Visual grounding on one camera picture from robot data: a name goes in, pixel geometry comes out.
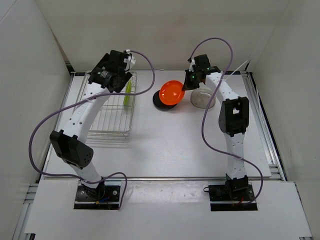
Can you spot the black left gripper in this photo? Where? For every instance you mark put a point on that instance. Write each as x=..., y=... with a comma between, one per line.
x=103, y=62

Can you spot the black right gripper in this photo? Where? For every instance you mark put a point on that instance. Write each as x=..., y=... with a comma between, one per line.
x=187, y=84

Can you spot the green plate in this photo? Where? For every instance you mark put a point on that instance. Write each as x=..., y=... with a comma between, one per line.
x=128, y=89

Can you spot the clear ribbed glass plate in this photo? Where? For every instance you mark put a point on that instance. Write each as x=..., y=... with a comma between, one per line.
x=200, y=97

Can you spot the clear bumpy glass plate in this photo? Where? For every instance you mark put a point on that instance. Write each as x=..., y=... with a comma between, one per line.
x=211, y=105

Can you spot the orange plate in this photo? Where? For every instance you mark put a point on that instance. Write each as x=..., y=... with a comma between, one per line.
x=171, y=93

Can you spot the black plate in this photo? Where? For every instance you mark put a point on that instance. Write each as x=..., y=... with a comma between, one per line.
x=159, y=104

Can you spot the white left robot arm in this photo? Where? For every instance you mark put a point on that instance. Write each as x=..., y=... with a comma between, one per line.
x=70, y=142

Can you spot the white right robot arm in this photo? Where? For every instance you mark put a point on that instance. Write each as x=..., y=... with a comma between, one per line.
x=233, y=119

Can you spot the white zip tie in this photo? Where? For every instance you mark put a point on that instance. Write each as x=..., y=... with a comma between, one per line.
x=236, y=70

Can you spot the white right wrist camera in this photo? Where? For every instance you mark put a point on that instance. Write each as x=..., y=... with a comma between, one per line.
x=192, y=67

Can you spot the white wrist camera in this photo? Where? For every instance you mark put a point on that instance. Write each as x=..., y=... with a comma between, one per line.
x=192, y=67
x=129, y=60

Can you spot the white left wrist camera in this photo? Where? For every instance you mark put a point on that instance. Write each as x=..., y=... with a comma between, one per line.
x=129, y=60

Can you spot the metal wire dish rack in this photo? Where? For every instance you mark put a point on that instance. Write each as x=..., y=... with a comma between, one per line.
x=114, y=120

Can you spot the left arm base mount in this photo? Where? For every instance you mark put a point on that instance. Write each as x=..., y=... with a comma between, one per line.
x=106, y=198

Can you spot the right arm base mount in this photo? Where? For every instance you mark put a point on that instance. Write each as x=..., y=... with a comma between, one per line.
x=221, y=201

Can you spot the aluminium table frame rail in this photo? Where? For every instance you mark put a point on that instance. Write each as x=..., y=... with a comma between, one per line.
x=269, y=145

